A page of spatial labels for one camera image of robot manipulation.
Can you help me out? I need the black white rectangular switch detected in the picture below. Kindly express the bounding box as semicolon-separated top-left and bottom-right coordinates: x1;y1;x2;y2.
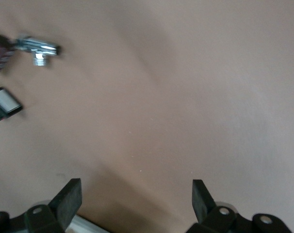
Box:
0;86;24;123

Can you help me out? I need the white drawer cabinet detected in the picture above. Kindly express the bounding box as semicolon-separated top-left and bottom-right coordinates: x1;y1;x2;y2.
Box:
65;214;109;233

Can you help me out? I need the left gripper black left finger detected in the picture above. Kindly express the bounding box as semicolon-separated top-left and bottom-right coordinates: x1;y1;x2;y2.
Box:
0;178;83;233

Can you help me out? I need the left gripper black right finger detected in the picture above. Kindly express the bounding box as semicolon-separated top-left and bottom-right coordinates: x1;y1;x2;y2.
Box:
185;179;292;233

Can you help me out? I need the silver metal valve fitting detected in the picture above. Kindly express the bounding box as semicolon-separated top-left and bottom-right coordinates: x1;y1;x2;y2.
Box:
15;33;63;67

